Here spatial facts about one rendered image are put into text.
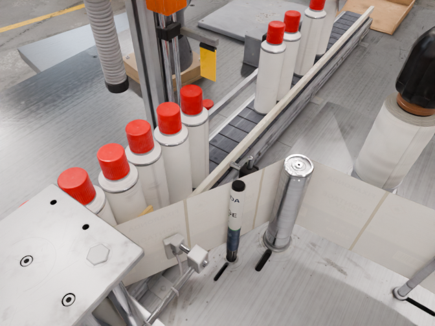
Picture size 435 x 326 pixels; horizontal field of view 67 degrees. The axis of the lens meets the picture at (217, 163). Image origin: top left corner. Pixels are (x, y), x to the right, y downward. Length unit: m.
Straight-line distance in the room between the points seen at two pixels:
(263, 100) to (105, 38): 0.40
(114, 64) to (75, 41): 0.77
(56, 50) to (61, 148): 0.47
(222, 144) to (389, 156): 0.32
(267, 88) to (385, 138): 0.28
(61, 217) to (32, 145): 0.59
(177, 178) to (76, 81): 0.59
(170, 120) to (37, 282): 0.27
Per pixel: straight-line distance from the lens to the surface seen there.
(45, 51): 1.23
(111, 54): 0.49
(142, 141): 0.43
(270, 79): 0.72
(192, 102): 0.48
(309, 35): 0.87
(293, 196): 0.44
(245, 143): 0.65
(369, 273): 0.58
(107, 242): 0.26
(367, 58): 1.19
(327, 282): 0.55
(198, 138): 0.52
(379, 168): 0.61
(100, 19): 0.46
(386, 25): 1.44
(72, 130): 0.87
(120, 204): 0.45
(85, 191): 0.40
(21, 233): 0.29
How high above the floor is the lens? 1.37
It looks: 48 degrees down
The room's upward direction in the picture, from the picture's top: 1 degrees clockwise
